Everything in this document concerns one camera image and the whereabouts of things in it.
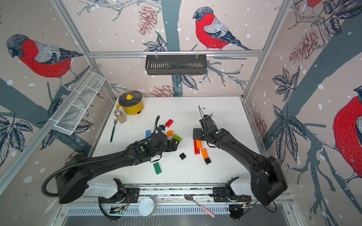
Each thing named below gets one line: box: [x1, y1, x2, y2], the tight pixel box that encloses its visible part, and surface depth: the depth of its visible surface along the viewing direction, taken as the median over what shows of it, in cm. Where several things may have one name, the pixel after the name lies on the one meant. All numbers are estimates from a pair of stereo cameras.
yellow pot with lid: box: [115, 90, 144, 116], surface depth 106 cm
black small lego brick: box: [179, 152, 187, 161], surface depth 88 cm
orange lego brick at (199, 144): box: [196, 139, 203, 149], surface depth 92 cm
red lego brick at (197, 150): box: [194, 144, 200, 155], surface depth 92 cm
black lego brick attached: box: [204, 157, 212, 165], surface depth 86 cm
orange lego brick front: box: [201, 147, 209, 160], surface depth 89 cm
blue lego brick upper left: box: [145, 129, 152, 138], surface depth 100 cm
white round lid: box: [138, 197, 155, 217], surface depth 67 cm
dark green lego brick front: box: [153, 161, 163, 175], surface depth 83 cm
